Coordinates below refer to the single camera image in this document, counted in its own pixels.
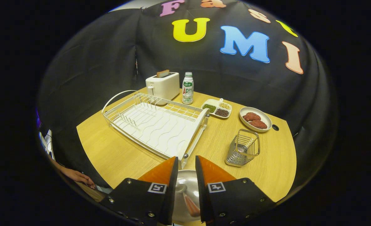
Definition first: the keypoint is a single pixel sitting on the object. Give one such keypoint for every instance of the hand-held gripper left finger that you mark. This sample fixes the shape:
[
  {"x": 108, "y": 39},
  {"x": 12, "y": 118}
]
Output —
[{"x": 172, "y": 188}]

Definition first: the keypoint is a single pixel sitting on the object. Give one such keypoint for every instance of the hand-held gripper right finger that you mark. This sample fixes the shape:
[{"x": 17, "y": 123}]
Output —
[{"x": 201, "y": 188}]

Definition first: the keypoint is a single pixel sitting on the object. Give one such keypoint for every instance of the beige round plate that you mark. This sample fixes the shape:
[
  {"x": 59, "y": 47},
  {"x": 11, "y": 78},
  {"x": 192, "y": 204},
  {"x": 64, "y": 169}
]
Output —
[{"x": 187, "y": 179}]

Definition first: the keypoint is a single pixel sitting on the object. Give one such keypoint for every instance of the beige oval dish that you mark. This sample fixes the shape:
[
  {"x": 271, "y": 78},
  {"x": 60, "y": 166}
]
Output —
[{"x": 265, "y": 117}]

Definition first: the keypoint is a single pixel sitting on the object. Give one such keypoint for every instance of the pile of dark red beans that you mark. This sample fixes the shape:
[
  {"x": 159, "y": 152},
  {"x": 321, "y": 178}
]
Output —
[{"x": 222, "y": 112}]

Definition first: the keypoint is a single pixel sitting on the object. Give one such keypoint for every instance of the pile of green beans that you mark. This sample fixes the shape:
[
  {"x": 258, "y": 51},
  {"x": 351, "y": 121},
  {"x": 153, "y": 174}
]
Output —
[{"x": 209, "y": 108}]

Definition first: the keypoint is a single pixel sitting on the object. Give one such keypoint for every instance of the pile of pale soybeans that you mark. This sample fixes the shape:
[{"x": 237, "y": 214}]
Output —
[{"x": 224, "y": 105}]

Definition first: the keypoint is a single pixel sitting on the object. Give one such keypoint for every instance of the red meat patty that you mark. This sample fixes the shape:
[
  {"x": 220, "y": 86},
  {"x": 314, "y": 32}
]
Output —
[
  {"x": 251, "y": 116},
  {"x": 258, "y": 124}
]

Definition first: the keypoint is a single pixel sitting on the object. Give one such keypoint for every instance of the white divided tray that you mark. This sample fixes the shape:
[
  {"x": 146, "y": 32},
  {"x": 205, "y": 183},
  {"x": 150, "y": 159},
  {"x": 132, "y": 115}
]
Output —
[{"x": 212, "y": 101}]

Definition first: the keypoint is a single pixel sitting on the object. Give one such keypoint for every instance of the white drink bottle green label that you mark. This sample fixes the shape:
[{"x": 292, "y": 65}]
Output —
[{"x": 187, "y": 91}]

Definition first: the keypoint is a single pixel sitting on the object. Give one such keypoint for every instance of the white toaster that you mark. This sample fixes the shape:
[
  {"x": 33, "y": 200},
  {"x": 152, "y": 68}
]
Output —
[{"x": 165, "y": 86}]

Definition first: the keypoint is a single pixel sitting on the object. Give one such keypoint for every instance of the brown bread slice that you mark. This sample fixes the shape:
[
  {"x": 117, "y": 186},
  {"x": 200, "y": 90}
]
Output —
[{"x": 163, "y": 73}]

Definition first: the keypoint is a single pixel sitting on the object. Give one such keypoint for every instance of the black backdrop cloth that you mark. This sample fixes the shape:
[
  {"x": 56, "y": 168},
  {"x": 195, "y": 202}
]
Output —
[{"x": 110, "y": 62}]

